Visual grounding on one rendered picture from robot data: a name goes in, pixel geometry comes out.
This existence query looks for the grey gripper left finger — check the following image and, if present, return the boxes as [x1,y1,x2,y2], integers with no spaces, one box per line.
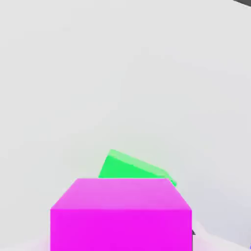
[13,234,51,251]

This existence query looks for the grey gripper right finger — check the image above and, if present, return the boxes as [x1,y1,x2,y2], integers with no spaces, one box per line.
[192,220,247,251]

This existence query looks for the small magenta cube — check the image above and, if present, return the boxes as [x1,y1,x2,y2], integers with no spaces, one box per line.
[50,177,193,251]

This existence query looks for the small green cube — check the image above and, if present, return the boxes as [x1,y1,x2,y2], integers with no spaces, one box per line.
[98,149,177,187]

